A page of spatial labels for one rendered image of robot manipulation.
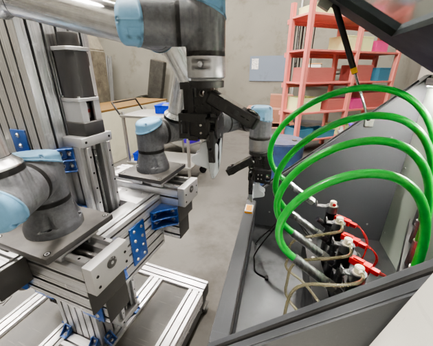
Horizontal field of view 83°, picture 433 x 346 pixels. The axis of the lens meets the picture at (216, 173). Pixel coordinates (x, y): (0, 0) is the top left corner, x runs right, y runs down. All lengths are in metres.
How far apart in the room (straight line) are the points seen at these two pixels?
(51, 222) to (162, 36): 0.56
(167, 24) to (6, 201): 0.45
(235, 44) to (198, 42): 8.05
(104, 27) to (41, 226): 0.52
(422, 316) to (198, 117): 0.44
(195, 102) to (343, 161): 0.66
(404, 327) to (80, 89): 0.94
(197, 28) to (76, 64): 0.53
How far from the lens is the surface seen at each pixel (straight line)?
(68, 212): 0.81
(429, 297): 0.39
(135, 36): 0.50
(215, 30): 0.49
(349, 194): 1.07
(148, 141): 1.08
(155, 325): 1.56
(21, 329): 1.83
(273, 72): 8.20
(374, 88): 0.65
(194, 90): 0.52
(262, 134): 0.83
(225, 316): 0.63
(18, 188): 0.65
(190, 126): 0.51
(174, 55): 0.89
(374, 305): 0.42
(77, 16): 0.66
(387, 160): 1.05
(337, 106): 5.29
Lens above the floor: 1.46
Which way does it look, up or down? 23 degrees down
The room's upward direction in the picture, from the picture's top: straight up
